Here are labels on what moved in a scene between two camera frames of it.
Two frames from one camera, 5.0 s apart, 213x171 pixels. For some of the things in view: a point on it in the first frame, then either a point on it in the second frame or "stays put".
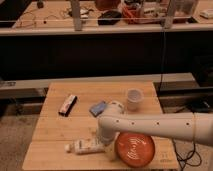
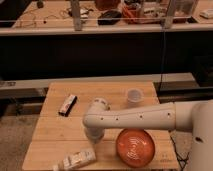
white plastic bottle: [85, 146] to [75, 160]
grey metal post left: [76, 13] stays put
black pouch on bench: [109, 18] stays put
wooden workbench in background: [111, 17] stays put
